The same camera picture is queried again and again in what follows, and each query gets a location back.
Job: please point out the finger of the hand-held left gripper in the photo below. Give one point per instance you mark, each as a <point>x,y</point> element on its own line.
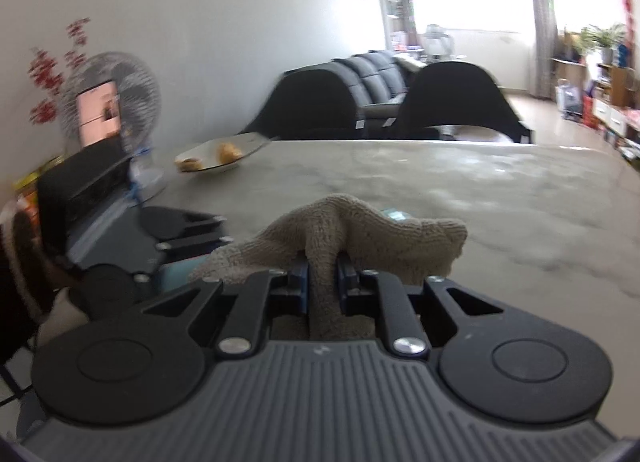
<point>207,223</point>
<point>195,247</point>

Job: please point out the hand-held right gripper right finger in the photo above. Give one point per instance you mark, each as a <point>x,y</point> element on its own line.
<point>346,292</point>

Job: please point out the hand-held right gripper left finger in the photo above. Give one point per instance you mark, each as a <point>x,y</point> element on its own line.
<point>298,292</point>

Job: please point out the beige knitted cloth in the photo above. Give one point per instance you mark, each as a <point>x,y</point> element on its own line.
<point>350,227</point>

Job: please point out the brownish yellow fruit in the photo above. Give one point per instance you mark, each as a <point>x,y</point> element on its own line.
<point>190,164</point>

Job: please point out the white dish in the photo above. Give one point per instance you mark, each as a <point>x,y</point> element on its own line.
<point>207,154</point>

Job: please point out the smartphone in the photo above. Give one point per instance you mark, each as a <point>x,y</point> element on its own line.
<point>100,112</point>

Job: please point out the white desk fan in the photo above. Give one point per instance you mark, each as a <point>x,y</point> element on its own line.
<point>140,92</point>

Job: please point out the red berry branches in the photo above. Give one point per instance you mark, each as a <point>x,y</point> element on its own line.
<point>47,72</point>

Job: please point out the dark dining chair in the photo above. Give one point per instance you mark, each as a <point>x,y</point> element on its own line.
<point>455,97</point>
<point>305,102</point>

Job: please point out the grey sofa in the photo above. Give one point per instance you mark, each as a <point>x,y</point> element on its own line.
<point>375,77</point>

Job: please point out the white office chair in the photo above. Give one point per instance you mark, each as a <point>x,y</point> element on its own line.
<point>439,42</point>

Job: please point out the white shelf unit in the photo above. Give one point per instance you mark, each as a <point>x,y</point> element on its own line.
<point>390,7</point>

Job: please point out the white paper shopping bag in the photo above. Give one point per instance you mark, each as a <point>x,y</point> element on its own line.
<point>568,97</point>

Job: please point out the red bag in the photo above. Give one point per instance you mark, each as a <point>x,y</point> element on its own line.
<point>588,106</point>

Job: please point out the wooden desk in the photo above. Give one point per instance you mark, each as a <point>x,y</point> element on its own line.
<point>567,67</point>

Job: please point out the white drawer cabinet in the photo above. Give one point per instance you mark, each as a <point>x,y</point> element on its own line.
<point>612,117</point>

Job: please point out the wooden cabinet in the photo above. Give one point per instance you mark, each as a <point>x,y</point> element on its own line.
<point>622,84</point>

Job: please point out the potted green plant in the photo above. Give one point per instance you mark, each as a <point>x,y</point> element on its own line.
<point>602,39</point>

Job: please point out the blue toy figure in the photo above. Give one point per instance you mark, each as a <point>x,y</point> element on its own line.
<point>623,54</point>

